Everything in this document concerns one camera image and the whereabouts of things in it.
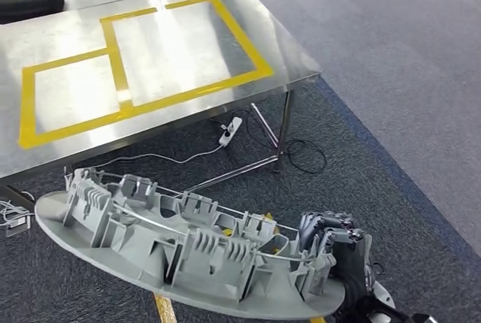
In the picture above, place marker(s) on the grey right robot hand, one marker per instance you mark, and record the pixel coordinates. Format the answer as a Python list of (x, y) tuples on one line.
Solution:
[(353, 261)]

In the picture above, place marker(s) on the grey plastic wheel hubcap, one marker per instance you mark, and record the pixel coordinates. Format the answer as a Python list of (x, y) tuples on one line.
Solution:
[(210, 281)]

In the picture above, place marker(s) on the steel workbench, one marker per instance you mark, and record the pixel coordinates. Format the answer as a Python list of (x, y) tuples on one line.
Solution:
[(169, 52)]

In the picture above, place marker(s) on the yellow tape on workbench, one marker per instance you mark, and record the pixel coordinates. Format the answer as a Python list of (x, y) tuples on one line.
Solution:
[(120, 77)]

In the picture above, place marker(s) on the white power strip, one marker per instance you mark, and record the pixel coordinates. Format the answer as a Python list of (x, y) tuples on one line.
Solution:
[(229, 131)]

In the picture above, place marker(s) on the grey power adapter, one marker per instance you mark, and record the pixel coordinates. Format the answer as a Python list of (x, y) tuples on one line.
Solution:
[(18, 226)]

